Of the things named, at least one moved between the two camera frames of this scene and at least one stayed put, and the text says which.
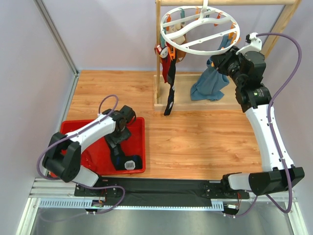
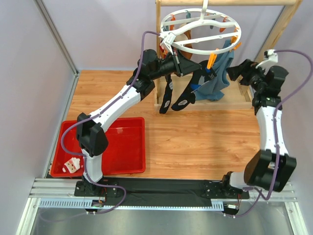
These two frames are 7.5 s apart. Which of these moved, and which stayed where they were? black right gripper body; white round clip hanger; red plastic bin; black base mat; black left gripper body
Moved: black right gripper body; black left gripper body
Stayed: white round clip hanger; red plastic bin; black base mat
